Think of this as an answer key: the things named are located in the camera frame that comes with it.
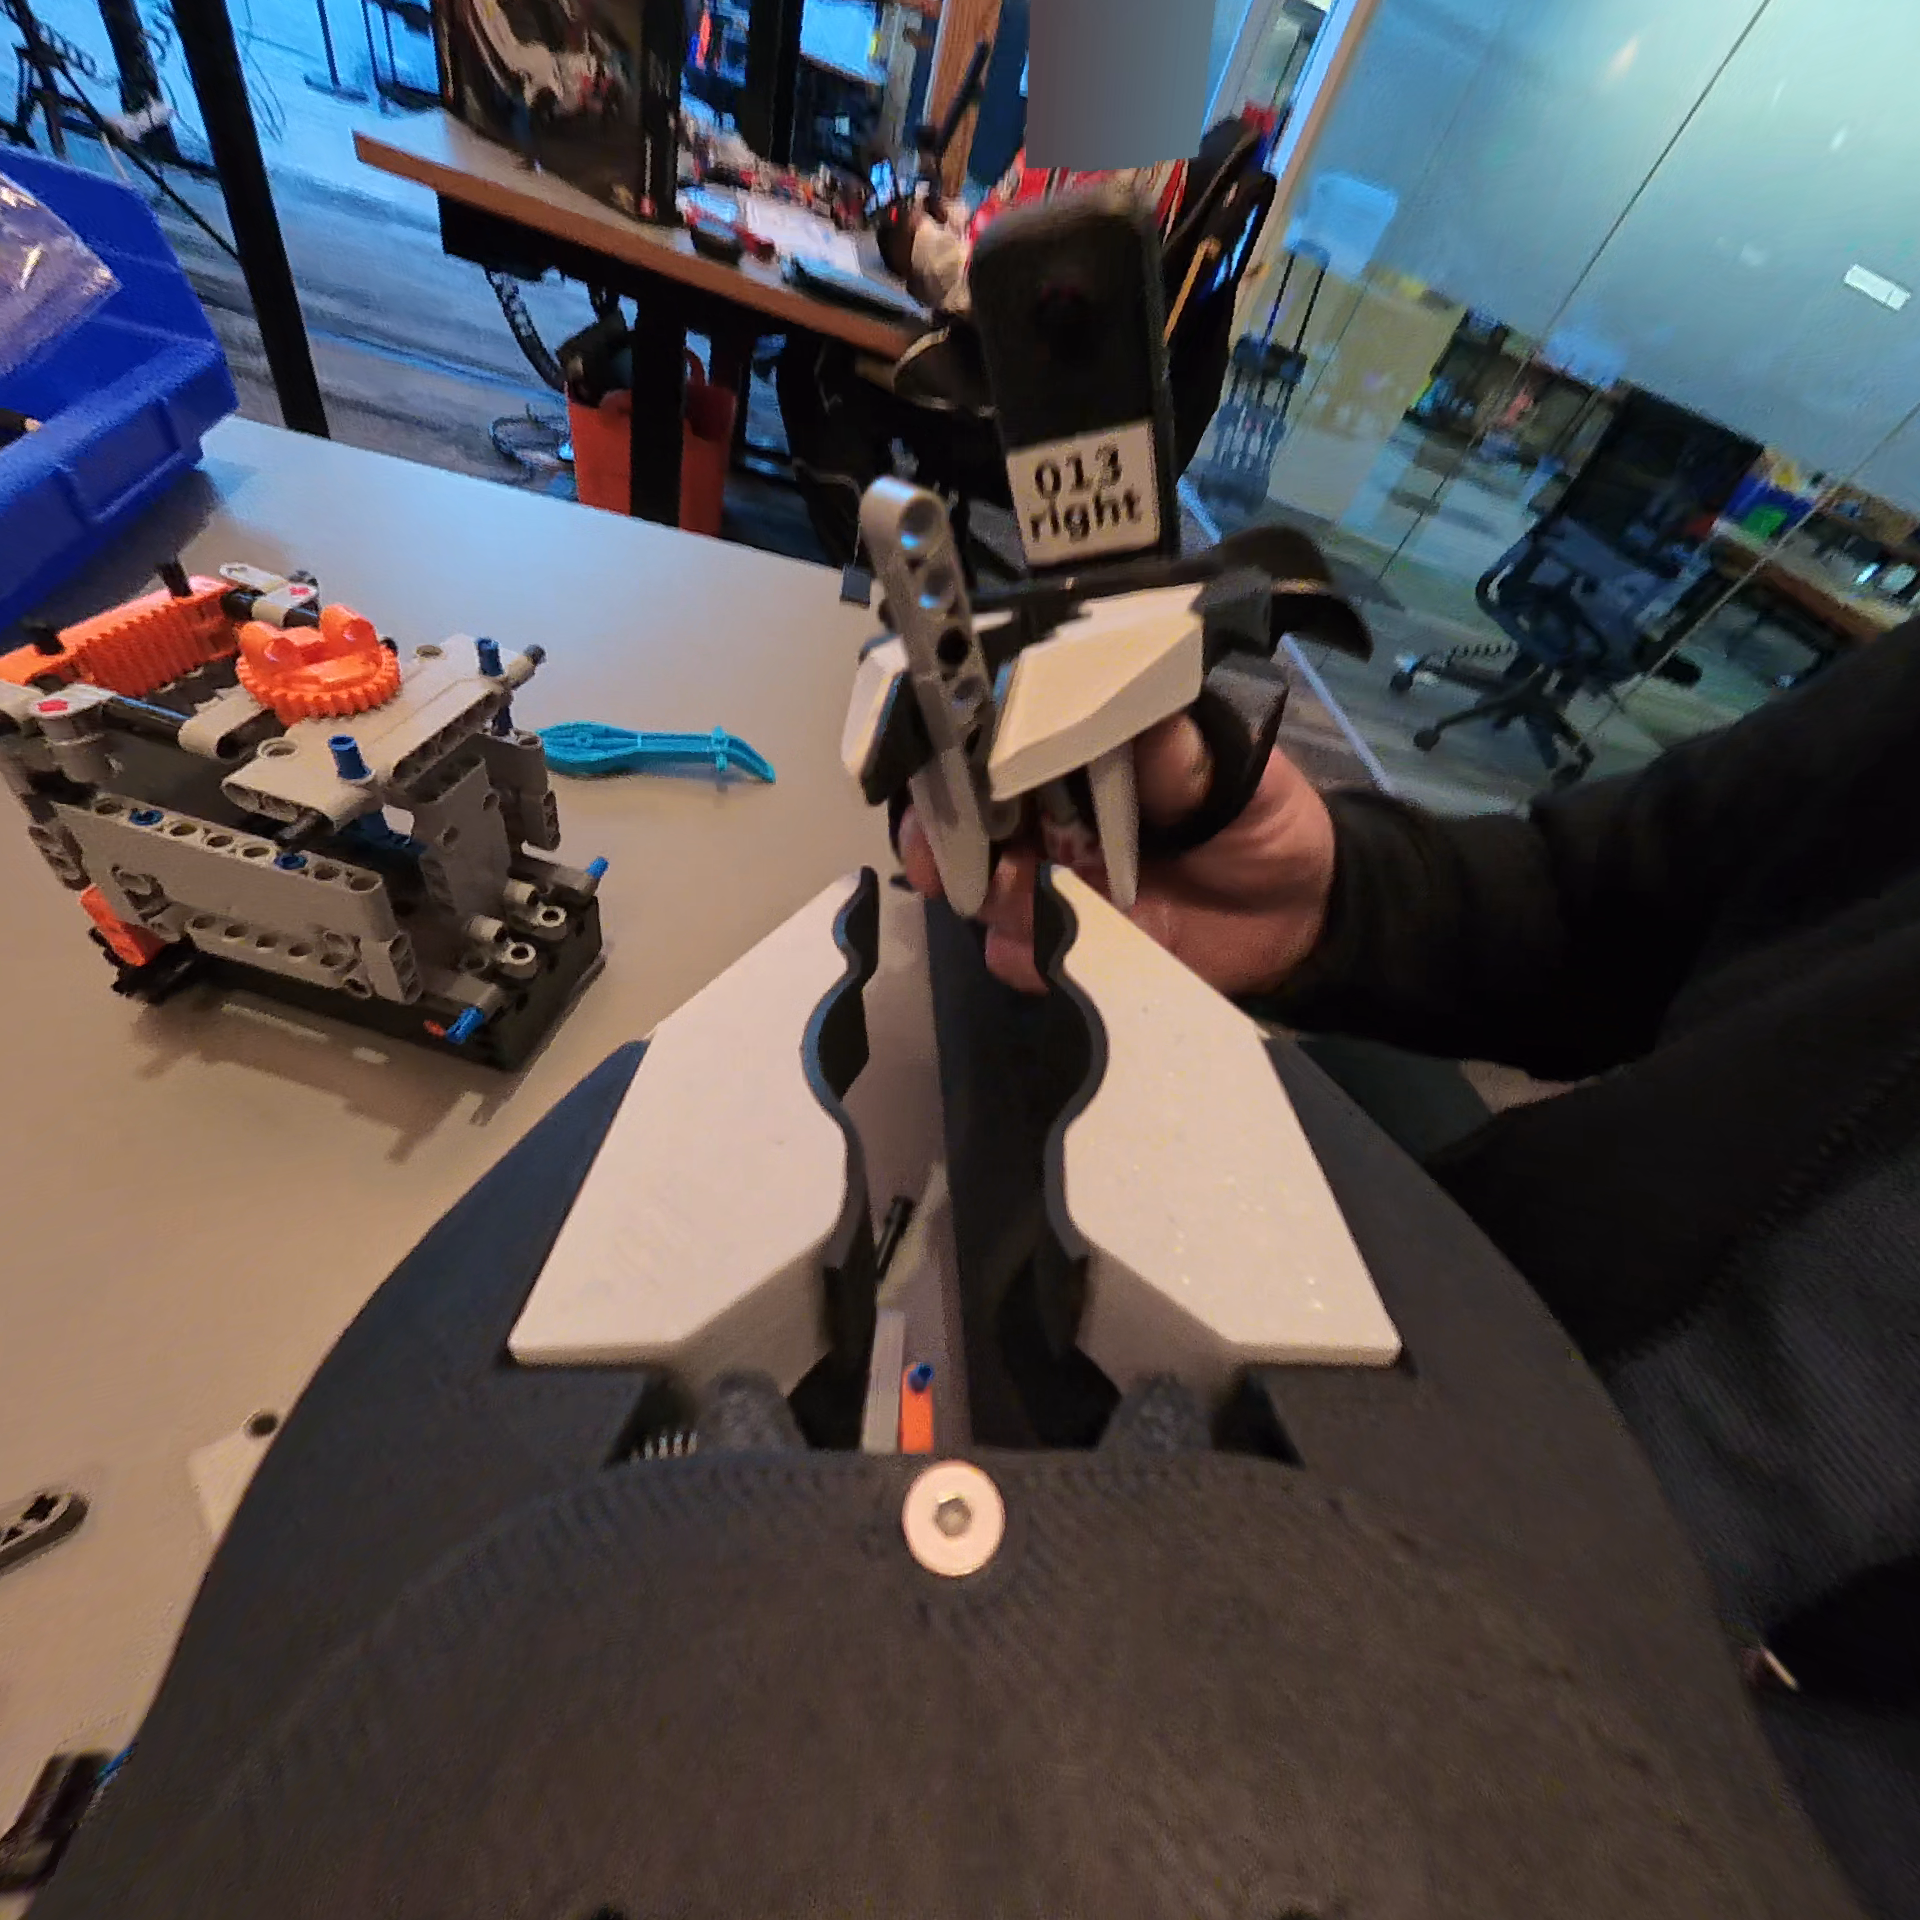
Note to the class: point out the thin grey perforated beam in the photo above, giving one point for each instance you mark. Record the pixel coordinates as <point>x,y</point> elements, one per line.
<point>925,586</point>

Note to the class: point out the blue plastic bin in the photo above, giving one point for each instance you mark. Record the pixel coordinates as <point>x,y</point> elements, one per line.
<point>107,451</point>

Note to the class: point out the person's right forearm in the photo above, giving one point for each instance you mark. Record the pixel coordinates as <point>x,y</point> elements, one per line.
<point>1622,873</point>

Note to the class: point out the orange gear frame assembly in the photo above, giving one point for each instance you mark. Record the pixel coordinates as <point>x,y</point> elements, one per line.
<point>301,873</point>

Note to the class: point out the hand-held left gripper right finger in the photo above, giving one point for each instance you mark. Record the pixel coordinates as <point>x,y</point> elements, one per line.
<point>1230,1201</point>

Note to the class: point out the person's torso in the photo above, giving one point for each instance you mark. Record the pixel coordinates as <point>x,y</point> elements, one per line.
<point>1772,1351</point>

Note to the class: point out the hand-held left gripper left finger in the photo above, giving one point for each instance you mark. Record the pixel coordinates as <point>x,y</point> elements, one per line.
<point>662,1201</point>

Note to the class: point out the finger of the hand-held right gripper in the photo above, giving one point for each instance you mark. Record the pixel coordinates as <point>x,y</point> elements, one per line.
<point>1096,675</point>
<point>925,796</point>

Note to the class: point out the clear plastic bags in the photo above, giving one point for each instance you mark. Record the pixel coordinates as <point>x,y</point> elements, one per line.
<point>37,270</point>

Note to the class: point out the teal curved plastic piece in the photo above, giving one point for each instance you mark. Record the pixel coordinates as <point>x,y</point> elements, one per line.
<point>645,751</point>

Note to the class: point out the orange container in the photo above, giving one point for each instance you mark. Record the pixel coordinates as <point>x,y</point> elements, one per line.
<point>645,435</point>

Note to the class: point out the black pole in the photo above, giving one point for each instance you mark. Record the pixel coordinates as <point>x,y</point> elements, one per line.
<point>248,212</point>

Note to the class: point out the black product box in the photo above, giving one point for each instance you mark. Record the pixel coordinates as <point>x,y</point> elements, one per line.
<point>572,93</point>

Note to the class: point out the person's right hand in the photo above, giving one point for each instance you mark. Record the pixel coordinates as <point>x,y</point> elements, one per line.
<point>1247,886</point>

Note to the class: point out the long wooden table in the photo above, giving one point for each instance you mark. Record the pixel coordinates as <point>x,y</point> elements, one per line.
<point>541,205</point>

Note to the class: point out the black office chair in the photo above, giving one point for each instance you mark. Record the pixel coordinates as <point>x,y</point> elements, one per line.
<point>1562,615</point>

